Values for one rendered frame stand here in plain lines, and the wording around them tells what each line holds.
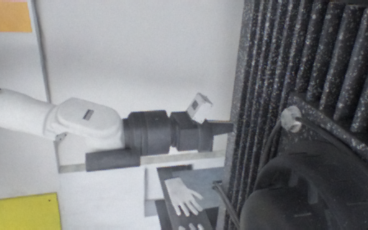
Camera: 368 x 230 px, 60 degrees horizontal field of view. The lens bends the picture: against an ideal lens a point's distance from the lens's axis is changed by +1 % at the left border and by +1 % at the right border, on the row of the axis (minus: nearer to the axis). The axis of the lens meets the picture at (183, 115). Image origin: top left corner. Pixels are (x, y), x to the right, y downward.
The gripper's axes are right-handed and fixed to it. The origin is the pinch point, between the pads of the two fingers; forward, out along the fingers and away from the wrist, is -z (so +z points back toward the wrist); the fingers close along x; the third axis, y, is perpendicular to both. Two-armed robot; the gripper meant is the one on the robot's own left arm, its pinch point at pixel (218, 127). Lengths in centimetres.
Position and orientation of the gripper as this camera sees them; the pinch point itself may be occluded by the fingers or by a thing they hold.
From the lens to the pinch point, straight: 65.5
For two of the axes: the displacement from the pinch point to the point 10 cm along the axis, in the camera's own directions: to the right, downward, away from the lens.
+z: -9.7, 0.7, -2.3
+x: 2.4, 4.4, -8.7
